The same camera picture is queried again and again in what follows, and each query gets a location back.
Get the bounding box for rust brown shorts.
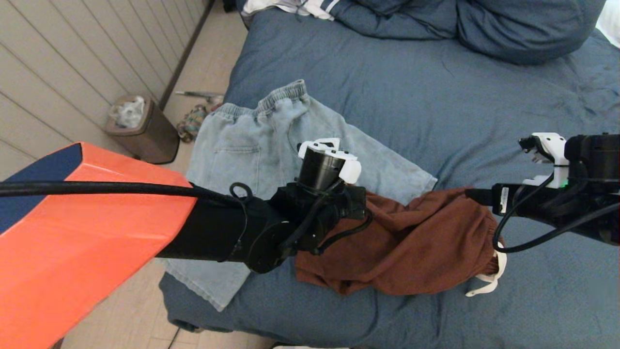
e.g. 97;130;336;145
294;187;508;298

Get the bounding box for light blue denim shorts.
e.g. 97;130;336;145
165;79;438;312

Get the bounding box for blue bed cover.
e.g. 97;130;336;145
159;7;620;349

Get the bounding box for blue pillow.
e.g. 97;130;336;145
456;0;606;65

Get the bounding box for multicoloured cloth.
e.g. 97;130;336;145
175;103;222;143

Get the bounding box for silver metal object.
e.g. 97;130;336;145
174;90;225;103

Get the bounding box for crumpled blue blanket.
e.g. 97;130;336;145
334;0;460;40

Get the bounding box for white pillow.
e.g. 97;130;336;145
595;0;620;49

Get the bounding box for brown metal trash bin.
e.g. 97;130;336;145
105;95;180;164

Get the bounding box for white striped garment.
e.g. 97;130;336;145
241;0;345;21

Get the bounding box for clear plastic bin liner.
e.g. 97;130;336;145
108;95;146;128

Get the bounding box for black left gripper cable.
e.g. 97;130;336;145
310;208;374;256

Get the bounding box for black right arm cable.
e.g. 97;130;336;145
492;172;620;254

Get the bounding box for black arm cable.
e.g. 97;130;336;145
492;172;620;254
0;181;253;203

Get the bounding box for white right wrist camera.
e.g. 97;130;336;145
518;132;570;188

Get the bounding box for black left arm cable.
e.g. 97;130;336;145
0;181;253;203

